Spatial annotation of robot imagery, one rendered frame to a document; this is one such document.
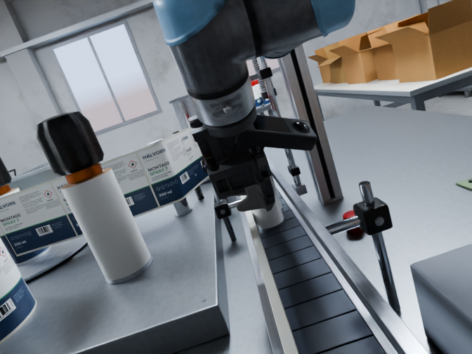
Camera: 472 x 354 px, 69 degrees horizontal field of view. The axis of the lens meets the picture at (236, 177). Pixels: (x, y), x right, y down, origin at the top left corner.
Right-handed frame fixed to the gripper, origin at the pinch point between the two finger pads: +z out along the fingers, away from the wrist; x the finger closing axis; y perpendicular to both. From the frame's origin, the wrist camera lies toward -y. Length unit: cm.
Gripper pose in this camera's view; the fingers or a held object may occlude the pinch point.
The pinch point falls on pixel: (270, 202)
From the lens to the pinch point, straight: 57.9
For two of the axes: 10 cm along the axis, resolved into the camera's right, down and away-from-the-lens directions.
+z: 2.4, 6.7, 7.1
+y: -9.4, 3.3, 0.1
